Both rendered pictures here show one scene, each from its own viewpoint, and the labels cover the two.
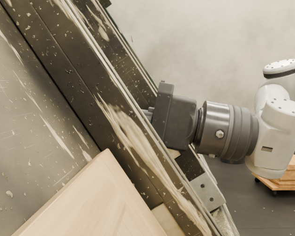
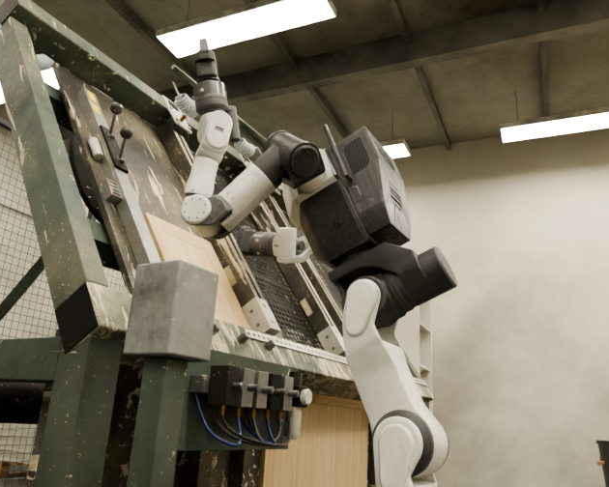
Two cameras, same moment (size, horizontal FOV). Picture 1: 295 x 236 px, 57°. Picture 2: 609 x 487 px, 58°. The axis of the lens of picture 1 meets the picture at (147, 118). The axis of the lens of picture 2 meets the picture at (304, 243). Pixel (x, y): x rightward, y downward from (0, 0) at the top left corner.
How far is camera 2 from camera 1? 1.69 m
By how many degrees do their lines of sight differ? 36
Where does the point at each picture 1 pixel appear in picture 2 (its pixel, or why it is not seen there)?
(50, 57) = not seen: hidden behind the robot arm
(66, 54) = not seen: hidden behind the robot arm
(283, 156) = (282, 248)
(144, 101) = (290, 273)
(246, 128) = (267, 237)
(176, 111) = (246, 235)
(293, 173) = not seen: outside the picture
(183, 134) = (247, 244)
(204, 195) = (328, 345)
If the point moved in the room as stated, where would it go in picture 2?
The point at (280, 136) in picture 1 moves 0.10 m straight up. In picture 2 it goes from (278, 239) to (280, 211)
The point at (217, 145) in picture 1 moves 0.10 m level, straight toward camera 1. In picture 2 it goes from (256, 245) to (235, 238)
